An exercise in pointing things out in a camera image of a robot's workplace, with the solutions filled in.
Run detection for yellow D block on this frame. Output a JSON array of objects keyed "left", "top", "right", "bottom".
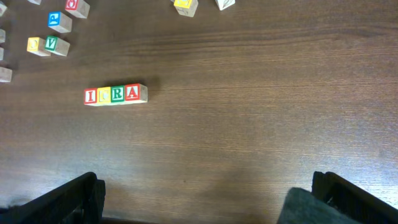
[{"left": 0, "top": 67, "right": 12, "bottom": 83}]

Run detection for red A block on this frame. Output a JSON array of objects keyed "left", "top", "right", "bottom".
[{"left": 124, "top": 83, "right": 148, "bottom": 104}]

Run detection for blue E block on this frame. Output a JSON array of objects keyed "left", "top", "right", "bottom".
[{"left": 215, "top": 0, "right": 236, "bottom": 11}]

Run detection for green R block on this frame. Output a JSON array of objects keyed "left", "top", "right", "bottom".
[{"left": 111, "top": 85, "right": 125, "bottom": 105}]

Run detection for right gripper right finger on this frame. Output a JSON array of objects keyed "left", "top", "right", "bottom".
[{"left": 276, "top": 170, "right": 398, "bottom": 224}]

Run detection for red I block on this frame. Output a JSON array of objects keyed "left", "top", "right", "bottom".
[{"left": 84, "top": 88, "right": 98, "bottom": 106}]

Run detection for green V block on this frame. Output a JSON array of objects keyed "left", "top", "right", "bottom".
[{"left": 45, "top": 35, "right": 70, "bottom": 57}]

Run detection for blue P block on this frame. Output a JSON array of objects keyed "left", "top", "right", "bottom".
[{"left": 47, "top": 11, "right": 73, "bottom": 34}]

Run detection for yellow E block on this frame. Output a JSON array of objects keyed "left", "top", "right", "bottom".
[{"left": 174, "top": 0, "right": 198, "bottom": 17}]

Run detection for yellow O block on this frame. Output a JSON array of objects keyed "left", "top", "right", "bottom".
[{"left": 27, "top": 37, "right": 51, "bottom": 57}]

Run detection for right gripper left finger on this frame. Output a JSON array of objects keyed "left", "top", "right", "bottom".
[{"left": 1, "top": 172, "right": 106, "bottom": 223}]

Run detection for red Q block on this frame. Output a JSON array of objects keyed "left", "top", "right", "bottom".
[{"left": 65, "top": 0, "right": 90, "bottom": 19}]

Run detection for yellow C block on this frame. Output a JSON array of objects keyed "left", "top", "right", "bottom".
[{"left": 96, "top": 86, "right": 111, "bottom": 106}]

